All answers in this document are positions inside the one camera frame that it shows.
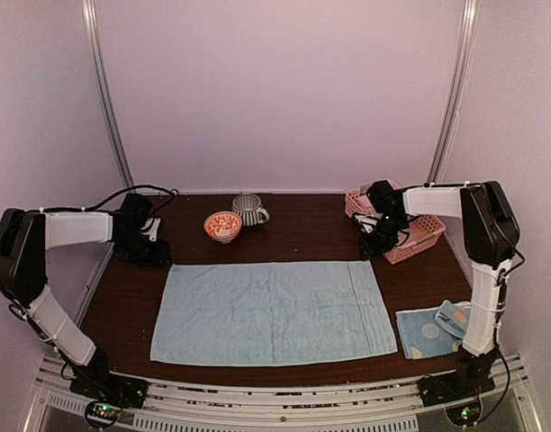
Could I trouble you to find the pink plastic basket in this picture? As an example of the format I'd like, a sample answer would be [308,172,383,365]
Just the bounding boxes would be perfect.
[345,186,446,265]

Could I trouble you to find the right aluminium frame post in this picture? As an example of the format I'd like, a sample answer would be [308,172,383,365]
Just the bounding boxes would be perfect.
[427,0,480,184]

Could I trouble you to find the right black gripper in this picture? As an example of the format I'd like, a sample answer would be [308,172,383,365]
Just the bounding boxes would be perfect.
[359,214,408,260]

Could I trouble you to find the striped ceramic mug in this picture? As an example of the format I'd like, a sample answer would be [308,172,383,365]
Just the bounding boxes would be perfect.
[231,193,270,227]

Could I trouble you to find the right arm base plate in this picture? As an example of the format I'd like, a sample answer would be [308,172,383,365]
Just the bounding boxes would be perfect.
[417,372,495,408]

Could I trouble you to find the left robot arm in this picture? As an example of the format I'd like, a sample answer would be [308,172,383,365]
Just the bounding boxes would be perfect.
[0,192,172,400]

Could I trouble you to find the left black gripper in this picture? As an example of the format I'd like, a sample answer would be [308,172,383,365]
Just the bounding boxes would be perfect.
[115,230,172,267]

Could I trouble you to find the red patterned bowl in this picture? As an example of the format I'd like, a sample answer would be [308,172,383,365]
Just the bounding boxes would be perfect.
[203,211,242,244]

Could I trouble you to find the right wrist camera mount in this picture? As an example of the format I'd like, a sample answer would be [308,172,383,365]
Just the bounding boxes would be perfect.
[350,212,381,233]

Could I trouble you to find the left aluminium frame post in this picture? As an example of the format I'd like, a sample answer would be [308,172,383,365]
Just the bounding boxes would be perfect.
[81,0,135,187]

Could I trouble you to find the aluminium frame post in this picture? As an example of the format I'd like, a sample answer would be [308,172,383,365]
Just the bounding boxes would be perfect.
[427,0,480,184]
[81,0,135,187]

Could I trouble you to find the blue patterned towel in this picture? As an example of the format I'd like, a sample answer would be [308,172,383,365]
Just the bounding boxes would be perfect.
[395,300,471,360]

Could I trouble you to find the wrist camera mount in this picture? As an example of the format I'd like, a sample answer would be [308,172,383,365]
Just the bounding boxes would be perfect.
[350,212,381,233]
[140,216,162,242]

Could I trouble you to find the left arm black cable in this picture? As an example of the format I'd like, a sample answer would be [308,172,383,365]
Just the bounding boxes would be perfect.
[45,184,180,217]

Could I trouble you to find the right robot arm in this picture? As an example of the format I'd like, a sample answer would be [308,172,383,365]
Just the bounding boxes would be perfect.
[359,180,519,404]

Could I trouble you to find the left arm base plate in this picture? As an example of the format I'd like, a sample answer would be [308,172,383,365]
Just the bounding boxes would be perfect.
[69,367,149,409]

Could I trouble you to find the light blue towel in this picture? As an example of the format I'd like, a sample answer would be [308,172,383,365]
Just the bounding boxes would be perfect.
[149,261,397,367]

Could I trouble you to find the front aluminium rail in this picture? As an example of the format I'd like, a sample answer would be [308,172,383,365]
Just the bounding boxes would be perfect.
[34,353,528,431]

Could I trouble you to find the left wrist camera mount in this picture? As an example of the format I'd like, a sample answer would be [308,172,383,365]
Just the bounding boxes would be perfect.
[140,216,162,242]

